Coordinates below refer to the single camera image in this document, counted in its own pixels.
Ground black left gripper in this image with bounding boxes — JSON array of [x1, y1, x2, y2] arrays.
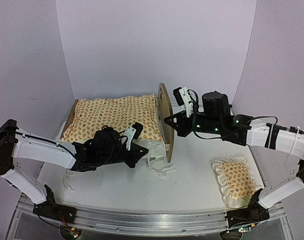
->
[[97, 143, 148, 169]]

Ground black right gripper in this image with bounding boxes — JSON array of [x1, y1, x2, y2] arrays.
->
[[164, 111, 222, 139]]

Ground white cushion tie cords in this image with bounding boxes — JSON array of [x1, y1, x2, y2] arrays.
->
[[145, 142, 177, 178], [62, 174, 76, 192]]

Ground wooden pet bed frame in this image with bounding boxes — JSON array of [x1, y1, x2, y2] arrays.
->
[[59, 83, 174, 163]]

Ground duck print ruffled cushion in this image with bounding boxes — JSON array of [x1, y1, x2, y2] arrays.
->
[[60, 94, 169, 159]]

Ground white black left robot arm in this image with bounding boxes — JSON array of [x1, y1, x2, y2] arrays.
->
[[0, 119, 149, 223]]

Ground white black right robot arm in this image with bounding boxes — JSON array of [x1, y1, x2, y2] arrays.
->
[[164, 87, 304, 229]]

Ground small duck print pillow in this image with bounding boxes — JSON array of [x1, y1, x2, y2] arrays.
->
[[212, 156, 263, 209]]

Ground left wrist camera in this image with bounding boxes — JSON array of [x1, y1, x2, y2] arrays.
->
[[124, 122, 143, 151]]

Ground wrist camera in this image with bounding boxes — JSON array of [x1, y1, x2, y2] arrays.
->
[[173, 87, 198, 118], [124, 122, 143, 151]]

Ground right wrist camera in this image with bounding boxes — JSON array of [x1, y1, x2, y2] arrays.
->
[[173, 87, 198, 118]]

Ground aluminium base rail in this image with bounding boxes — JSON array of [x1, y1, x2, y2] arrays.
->
[[6, 194, 293, 240]]

